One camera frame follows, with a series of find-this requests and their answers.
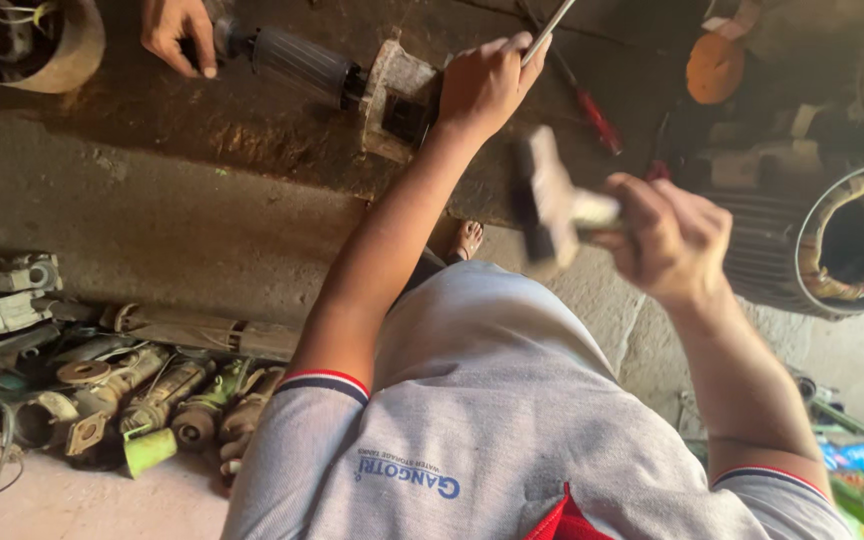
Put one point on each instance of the ribbed motor stator with windings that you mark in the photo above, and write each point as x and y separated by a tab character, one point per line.
769	247

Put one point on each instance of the grey polo shirt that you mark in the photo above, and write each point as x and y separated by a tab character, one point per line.
492	427

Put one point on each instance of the person's right fingers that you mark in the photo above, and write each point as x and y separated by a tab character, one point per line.
649	206

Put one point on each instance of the thin metal punch rod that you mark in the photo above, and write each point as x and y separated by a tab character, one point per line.
548	31

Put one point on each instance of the green metal rack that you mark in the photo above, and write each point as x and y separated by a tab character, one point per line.
863	457

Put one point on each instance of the orange round disc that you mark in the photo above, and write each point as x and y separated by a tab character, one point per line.
715	67

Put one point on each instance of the black motor rotor with shaft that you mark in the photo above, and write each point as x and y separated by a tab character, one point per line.
301	64

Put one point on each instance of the grey metal motor end housing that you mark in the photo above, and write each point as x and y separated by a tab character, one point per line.
398	97

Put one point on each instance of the person's right hand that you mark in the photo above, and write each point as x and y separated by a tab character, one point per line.
676	240

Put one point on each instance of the heap of old pump parts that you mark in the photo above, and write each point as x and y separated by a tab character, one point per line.
102	375

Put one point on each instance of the person's left hand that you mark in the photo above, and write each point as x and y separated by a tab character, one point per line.
481	90

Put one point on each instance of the steel hammer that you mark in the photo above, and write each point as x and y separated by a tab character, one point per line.
548	199

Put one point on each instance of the person's left fingers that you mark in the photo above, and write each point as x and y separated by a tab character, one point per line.
514	56

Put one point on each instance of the person's foot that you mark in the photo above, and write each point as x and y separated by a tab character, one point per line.
468	238

